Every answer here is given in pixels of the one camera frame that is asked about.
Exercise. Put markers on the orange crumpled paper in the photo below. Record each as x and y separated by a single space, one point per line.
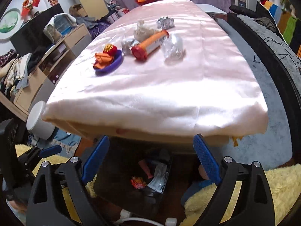
102 61

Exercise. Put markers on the red orange foil wrapper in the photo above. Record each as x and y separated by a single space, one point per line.
138 183

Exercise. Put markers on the crumpled silver foil ball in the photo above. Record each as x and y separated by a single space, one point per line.
127 45

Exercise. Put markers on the grey sofa throw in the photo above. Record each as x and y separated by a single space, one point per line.
277 45

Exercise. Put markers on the pink satin tablecloth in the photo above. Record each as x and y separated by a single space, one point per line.
211 90

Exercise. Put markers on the orange tube red cap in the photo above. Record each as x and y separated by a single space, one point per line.
143 49

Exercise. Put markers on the clear plastic wrap ball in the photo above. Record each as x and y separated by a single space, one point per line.
173 47

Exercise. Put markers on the black white snack bag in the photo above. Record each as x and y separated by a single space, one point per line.
160 177

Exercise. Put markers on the white side table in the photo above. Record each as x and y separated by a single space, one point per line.
210 9

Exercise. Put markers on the red gold round ornament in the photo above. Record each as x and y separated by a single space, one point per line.
110 49

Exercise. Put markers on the black television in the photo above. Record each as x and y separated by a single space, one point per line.
31 34

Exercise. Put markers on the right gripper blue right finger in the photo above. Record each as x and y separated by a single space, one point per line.
211 166

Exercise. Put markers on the yellow fluffy rug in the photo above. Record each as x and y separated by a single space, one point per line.
284 187

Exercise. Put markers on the striped knitted blanket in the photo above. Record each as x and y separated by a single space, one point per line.
288 26

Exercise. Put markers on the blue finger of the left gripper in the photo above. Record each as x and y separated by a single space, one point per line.
53 150

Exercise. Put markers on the black trash box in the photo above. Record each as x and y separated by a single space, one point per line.
129 166

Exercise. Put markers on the purple bag on floor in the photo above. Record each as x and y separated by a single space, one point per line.
98 28

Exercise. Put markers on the white cylindrical trash bin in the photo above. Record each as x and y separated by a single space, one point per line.
36 125

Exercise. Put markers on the crumpled white tissue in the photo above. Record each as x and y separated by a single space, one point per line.
142 32

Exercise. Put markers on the wooden tv cabinet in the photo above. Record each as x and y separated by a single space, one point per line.
43 79

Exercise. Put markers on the pink silicone bottle brush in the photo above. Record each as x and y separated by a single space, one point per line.
146 169

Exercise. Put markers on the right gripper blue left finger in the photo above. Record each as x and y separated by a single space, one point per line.
92 158

